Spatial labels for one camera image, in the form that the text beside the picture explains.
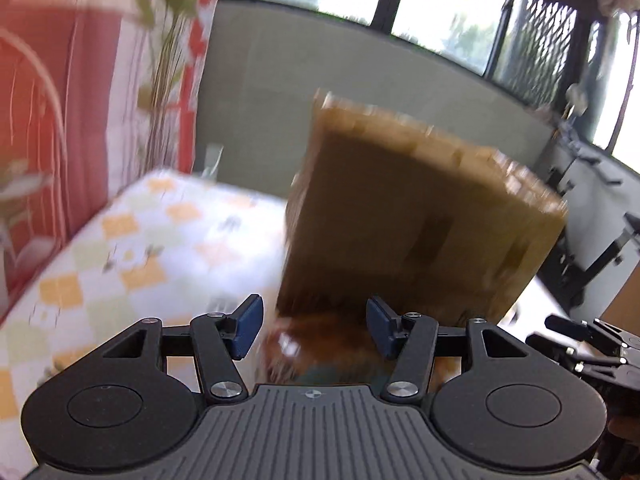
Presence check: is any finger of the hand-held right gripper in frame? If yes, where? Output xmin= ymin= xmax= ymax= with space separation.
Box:
xmin=544 ymin=314 xmax=640 ymax=350
xmin=525 ymin=332 xmax=623 ymax=367

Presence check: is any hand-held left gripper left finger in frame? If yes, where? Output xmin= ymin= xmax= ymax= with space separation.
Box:
xmin=100 ymin=294 xmax=265 ymax=402

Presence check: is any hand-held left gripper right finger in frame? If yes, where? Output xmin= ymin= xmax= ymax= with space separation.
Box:
xmin=366 ymin=296 xmax=532 ymax=399

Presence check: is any mustard yellow snack packet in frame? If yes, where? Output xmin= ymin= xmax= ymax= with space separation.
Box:
xmin=256 ymin=310 xmax=403 ymax=387

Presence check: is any taped brown cardboard box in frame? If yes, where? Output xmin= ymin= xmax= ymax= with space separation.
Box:
xmin=276 ymin=88 xmax=569 ymax=333

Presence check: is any brown cardboard sheet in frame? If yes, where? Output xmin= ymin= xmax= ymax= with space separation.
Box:
xmin=599 ymin=280 xmax=640 ymax=335

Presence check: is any black exercise bike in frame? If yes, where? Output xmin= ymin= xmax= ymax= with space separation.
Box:
xmin=544 ymin=110 xmax=640 ymax=313

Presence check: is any chequered flower tablecloth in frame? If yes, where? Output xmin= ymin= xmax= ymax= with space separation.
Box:
xmin=0 ymin=167 xmax=576 ymax=466

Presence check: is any white plastic bin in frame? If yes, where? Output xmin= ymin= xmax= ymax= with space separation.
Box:
xmin=199 ymin=144 xmax=224 ymax=182

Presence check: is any pale crumpled cloth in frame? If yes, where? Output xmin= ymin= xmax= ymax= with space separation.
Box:
xmin=566 ymin=82 xmax=590 ymax=112

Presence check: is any printed pink backdrop cloth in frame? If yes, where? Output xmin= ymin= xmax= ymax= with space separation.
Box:
xmin=0 ymin=0 xmax=230 ymax=323

